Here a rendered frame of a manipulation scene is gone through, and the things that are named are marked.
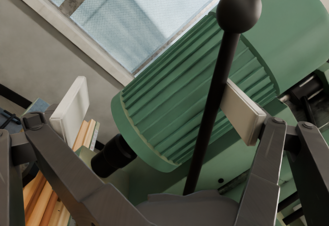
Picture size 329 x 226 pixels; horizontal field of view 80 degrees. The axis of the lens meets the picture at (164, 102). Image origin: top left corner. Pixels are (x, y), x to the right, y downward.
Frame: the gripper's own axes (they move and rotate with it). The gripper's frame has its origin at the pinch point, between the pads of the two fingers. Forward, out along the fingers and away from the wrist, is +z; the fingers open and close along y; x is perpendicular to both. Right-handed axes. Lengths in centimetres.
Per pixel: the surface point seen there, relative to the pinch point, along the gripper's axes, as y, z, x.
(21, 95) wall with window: -97, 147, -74
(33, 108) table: -33, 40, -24
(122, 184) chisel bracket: -5.0, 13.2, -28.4
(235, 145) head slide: 14.6, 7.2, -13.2
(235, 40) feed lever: 6.3, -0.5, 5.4
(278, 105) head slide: 21.0, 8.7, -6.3
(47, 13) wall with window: -60, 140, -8
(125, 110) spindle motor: -3.6, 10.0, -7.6
